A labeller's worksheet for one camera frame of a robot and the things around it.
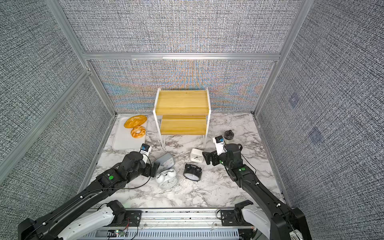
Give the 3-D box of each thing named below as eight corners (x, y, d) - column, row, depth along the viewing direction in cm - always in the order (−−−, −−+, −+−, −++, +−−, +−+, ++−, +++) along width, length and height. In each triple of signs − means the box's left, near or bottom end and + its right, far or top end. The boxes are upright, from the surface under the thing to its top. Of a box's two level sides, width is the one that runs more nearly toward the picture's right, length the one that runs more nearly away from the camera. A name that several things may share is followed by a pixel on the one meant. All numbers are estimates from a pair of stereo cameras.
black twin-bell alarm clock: (184, 177, 88) (183, 169, 80) (186, 170, 91) (186, 162, 83) (199, 183, 86) (200, 175, 78) (201, 176, 89) (202, 168, 81)
